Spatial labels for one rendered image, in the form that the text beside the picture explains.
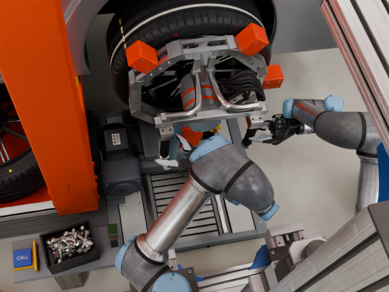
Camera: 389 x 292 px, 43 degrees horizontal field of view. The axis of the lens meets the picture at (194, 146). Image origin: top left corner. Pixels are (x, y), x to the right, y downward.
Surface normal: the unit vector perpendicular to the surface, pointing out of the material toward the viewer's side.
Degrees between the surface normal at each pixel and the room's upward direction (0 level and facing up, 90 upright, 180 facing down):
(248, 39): 55
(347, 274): 90
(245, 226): 0
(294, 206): 0
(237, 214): 0
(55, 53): 90
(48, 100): 90
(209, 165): 43
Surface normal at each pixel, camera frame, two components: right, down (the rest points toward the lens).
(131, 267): -0.40, 0.08
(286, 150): 0.10, -0.46
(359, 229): -0.97, 0.17
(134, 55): -0.62, -0.23
